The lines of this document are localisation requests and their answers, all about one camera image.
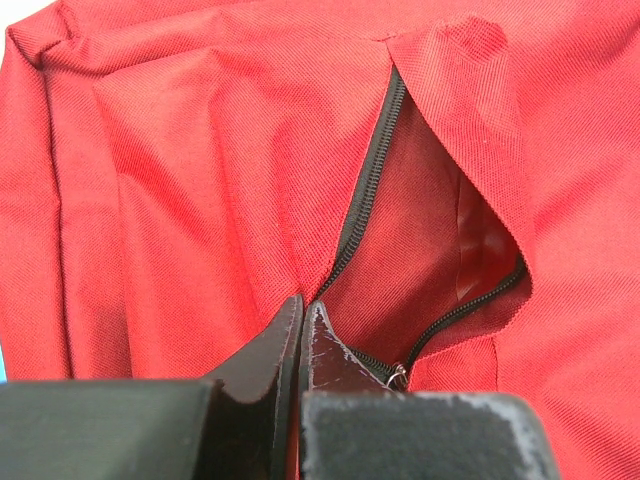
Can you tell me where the red backpack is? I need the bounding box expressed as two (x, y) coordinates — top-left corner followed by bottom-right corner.
(1, 1), (639, 479)

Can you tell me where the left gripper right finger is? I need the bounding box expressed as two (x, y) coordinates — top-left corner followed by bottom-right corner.
(299, 302), (560, 480)

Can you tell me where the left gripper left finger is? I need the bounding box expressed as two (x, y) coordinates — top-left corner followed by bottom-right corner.
(1, 296), (304, 479)

